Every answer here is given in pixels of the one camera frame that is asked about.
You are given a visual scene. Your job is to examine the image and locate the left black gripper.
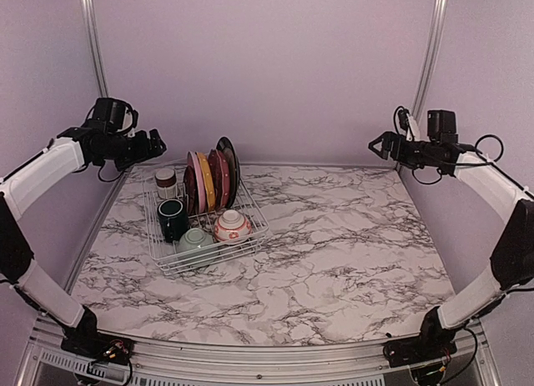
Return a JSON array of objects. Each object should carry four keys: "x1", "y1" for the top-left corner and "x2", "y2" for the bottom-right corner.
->
[{"x1": 98, "y1": 127, "x2": 166, "y2": 170}]

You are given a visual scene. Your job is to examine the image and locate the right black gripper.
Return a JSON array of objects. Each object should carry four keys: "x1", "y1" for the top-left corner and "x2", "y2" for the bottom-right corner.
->
[{"x1": 368, "y1": 131, "x2": 439, "y2": 169}]

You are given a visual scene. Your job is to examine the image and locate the maroon polka dot plate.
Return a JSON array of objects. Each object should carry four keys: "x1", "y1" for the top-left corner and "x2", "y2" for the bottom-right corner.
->
[{"x1": 208, "y1": 149, "x2": 231, "y2": 209}]

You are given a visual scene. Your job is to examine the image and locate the black striped plate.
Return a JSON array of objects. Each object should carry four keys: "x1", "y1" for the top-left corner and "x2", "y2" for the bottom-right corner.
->
[{"x1": 216, "y1": 136, "x2": 240, "y2": 208}]

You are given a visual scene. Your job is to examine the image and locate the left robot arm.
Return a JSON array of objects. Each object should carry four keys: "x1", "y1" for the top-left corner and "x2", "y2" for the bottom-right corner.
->
[{"x1": 1, "y1": 128, "x2": 166, "y2": 357}]

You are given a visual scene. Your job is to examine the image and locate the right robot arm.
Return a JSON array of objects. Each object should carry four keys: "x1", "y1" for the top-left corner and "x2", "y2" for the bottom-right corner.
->
[{"x1": 368, "y1": 132, "x2": 533, "y2": 359}]

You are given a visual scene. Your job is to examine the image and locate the brown and white cup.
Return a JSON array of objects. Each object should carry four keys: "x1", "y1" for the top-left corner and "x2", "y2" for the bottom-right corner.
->
[{"x1": 154, "y1": 168, "x2": 178, "y2": 200}]

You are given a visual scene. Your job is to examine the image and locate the pink plate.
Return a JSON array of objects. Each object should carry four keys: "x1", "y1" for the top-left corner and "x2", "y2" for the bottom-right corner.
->
[{"x1": 187, "y1": 151, "x2": 207, "y2": 214}]

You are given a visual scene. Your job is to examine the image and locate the dark brown plate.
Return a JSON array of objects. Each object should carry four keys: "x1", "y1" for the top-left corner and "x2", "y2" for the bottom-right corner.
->
[{"x1": 183, "y1": 165, "x2": 197, "y2": 216}]

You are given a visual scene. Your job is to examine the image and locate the yellow polka dot plate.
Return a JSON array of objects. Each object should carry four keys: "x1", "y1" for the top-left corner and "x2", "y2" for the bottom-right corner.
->
[{"x1": 196, "y1": 152, "x2": 216, "y2": 212}]

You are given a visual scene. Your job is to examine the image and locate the dark green mug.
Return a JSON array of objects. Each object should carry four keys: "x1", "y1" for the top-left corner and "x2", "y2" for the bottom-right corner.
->
[{"x1": 157, "y1": 198, "x2": 189, "y2": 243}]

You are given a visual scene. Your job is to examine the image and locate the pale green bowl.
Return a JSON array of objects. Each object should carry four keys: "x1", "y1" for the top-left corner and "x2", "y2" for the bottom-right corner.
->
[{"x1": 174, "y1": 228, "x2": 219, "y2": 269}]

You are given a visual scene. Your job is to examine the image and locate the red patterned white bowl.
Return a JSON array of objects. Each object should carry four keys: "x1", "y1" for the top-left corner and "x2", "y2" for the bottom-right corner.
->
[{"x1": 214, "y1": 209, "x2": 252, "y2": 244}]

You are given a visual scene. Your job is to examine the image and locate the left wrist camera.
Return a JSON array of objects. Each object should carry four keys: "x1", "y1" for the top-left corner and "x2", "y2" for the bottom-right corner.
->
[{"x1": 83, "y1": 98, "x2": 139, "y2": 135}]

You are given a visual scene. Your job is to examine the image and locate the white wire dish rack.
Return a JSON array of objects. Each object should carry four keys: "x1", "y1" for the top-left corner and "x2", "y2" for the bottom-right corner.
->
[{"x1": 143, "y1": 169, "x2": 269, "y2": 276}]

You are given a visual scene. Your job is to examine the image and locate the right aluminium frame post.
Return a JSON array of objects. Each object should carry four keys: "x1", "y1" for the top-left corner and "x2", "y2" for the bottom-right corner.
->
[{"x1": 411, "y1": 0, "x2": 448, "y2": 122}]

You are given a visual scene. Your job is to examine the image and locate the aluminium frame post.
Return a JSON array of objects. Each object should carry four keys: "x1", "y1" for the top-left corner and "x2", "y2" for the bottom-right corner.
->
[
  {"x1": 411, "y1": 0, "x2": 448, "y2": 122},
  {"x1": 81, "y1": 0, "x2": 109, "y2": 98}
]

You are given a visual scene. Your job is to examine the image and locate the left aluminium frame post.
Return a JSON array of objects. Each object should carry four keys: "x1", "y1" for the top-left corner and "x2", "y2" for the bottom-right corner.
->
[{"x1": 81, "y1": 0, "x2": 109, "y2": 98}]

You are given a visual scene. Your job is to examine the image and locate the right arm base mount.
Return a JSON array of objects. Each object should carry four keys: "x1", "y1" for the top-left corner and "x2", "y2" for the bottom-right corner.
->
[{"x1": 383, "y1": 336, "x2": 457, "y2": 368}]

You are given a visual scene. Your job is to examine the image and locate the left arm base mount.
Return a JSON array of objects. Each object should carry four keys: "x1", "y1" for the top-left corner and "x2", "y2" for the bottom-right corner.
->
[{"x1": 61, "y1": 333, "x2": 134, "y2": 366}]

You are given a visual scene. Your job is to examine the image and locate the front aluminium rail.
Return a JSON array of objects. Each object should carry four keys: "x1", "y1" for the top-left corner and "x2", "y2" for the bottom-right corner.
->
[{"x1": 16, "y1": 314, "x2": 501, "y2": 386}]

